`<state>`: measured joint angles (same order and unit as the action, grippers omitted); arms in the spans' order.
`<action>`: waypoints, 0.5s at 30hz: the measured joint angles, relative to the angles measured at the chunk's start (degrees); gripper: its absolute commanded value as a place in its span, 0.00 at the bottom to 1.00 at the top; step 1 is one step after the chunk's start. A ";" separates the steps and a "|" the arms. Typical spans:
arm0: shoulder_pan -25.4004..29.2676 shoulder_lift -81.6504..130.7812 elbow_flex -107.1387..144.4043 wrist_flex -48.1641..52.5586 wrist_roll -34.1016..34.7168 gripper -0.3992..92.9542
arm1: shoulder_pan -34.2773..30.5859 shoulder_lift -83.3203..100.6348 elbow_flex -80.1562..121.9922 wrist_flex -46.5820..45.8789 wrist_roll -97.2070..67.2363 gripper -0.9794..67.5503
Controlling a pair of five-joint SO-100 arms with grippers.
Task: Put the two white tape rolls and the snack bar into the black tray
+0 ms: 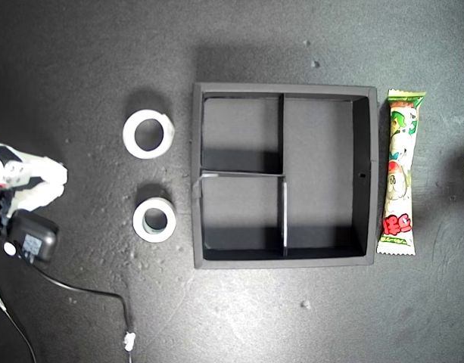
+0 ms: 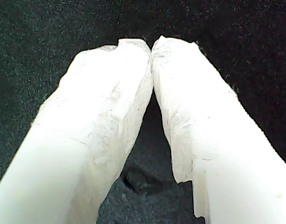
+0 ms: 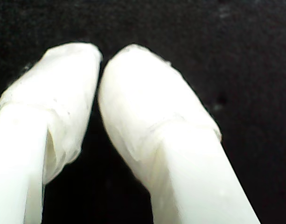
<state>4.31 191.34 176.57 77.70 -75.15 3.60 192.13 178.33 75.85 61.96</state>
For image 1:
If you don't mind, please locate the small white tape roll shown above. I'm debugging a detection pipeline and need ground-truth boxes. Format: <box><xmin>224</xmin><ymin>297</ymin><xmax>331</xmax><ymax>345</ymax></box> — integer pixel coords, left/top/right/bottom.
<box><xmin>132</xmin><ymin>197</ymin><xmax>177</xmax><ymax>244</ymax></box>

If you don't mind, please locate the black camera cable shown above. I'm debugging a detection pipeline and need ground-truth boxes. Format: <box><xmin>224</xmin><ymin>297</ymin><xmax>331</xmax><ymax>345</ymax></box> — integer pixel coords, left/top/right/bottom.
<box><xmin>29</xmin><ymin>260</ymin><xmax>137</xmax><ymax>363</ymax></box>

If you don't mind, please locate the black camera box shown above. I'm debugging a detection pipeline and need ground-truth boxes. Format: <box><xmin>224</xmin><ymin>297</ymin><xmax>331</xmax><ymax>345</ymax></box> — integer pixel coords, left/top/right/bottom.
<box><xmin>5</xmin><ymin>209</ymin><xmax>61</xmax><ymax>266</ymax></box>

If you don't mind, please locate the black tray with wells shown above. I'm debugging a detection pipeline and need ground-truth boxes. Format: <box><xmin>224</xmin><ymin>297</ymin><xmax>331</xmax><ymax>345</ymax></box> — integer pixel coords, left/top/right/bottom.
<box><xmin>191</xmin><ymin>82</ymin><xmax>379</xmax><ymax>270</ymax></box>

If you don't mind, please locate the green printed snack bar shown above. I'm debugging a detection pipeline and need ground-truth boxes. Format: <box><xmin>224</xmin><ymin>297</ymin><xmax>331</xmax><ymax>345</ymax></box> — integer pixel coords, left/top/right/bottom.
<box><xmin>375</xmin><ymin>88</ymin><xmax>428</xmax><ymax>257</ymax></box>

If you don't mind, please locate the large white tape roll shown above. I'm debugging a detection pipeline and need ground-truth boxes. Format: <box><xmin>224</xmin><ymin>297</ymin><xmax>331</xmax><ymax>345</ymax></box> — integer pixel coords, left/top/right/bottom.
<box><xmin>122</xmin><ymin>109</ymin><xmax>176</xmax><ymax>160</ymax></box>

